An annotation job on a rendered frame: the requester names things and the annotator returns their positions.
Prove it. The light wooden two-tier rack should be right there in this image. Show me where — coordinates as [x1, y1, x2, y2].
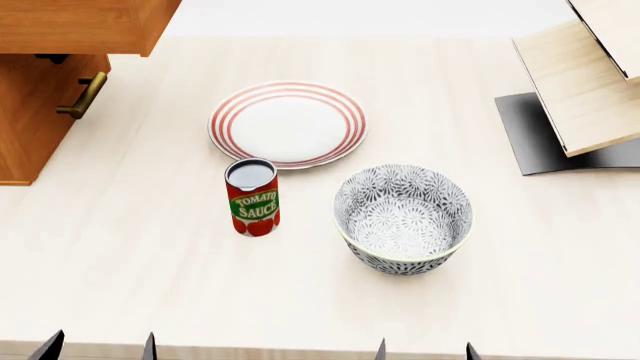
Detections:
[511, 0, 640, 159]

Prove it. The brass drawer handle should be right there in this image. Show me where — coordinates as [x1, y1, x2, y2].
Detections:
[55, 70, 109, 121]

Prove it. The white plate with red rings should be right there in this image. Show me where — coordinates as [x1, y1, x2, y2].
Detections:
[207, 80, 370, 171]

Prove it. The brown wooden cabinet drawer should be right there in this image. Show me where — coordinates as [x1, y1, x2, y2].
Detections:
[0, 0, 184, 59]

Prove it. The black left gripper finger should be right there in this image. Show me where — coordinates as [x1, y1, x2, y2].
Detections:
[26, 329, 66, 360]
[141, 330, 159, 360]

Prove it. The brown wooden cabinet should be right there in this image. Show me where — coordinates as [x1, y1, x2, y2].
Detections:
[0, 53, 113, 187]

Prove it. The black white floral bowl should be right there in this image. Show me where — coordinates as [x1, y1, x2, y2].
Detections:
[332, 162, 475, 277]

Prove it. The dark drawer handle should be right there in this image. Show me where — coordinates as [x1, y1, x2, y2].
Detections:
[34, 53, 70, 66]

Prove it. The tomato sauce can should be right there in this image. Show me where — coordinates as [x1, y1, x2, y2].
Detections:
[223, 157, 282, 239]

